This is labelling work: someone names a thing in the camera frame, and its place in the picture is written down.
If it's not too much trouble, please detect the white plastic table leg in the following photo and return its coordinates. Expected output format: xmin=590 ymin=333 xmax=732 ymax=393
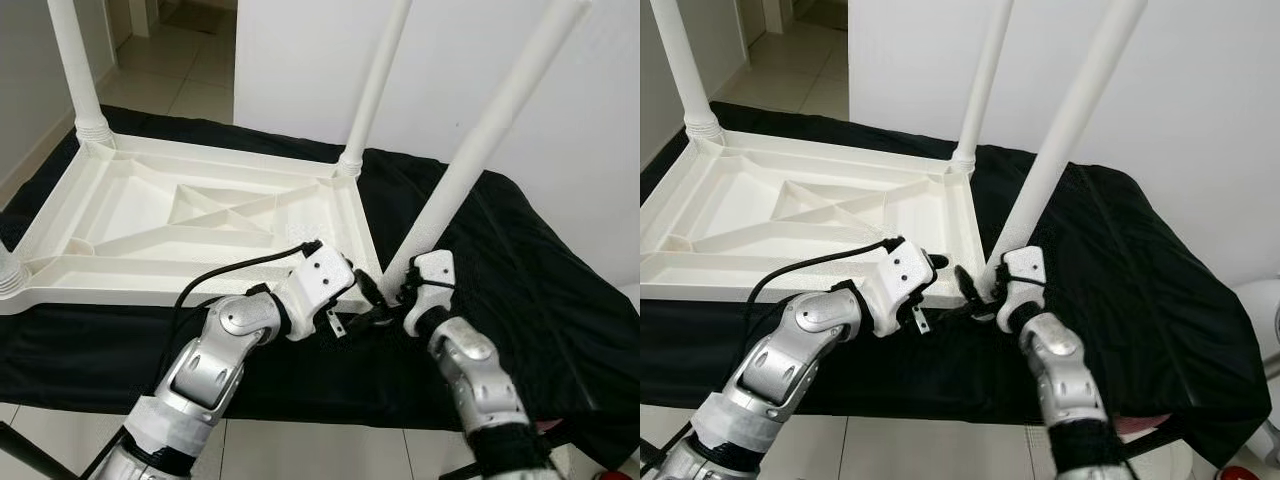
xmin=980 ymin=0 xmax=1151 ymax=291
xmin=648 ymin=0 xmax=725 ymax=144
xmin=45 ymin=0 xmax=116 ymax=149
xmin=336 ymin=0 xmax=415 ymax=176
xmin=382 ymin=0 xmax=594 ymax=291
xmin=948 ymin=0 xmax=1015 ymax=173
xmin=0 ymin=240 xmax=26 ymax=299

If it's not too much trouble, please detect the white plastic children table top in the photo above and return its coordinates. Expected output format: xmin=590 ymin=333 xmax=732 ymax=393
xmin=640 ymin=125 xmax=991 ymax=304
xmin=0 ymin=130 xmax=389 ymax=316

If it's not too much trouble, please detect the black metal table leg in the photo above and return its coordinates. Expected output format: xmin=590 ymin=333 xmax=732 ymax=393
xmin=640 ymin=435 xmax=691 ymax=480
xmin=0 ymin=420 xmax=76 ymax=480
xmin=1125 ymin=425 xmax=1186 ymax=466

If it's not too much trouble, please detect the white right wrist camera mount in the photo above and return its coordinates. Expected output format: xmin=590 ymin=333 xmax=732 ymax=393
xmin=402 ymin=250 xmax=458 ymax=336
xmin=998 ymin=246 xmax=1048 ymax=333

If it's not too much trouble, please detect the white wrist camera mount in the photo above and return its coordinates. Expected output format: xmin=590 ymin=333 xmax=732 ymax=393
xmin=275 ymin=245 xmax=358 ymax=343
xmin=402 ymin=250 xmax=458 ymax=336
xmin=862 ymin=240 xmax=939 ymax=339
xmin=998 ymin=246 xmax=1048 ymax=333

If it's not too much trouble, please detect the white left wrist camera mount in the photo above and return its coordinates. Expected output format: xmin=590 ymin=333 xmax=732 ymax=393
xmin=275 ymin=245 xmax=358 ymax=343
xmin=862 ymin=240 xmax=939 ymax=339

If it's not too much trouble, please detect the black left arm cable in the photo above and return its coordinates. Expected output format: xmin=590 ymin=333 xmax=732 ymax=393
xmin=745 ymin=236 xmax=906 ymax=306
xmin=175 ymin=240 xmax=323 ymax=311

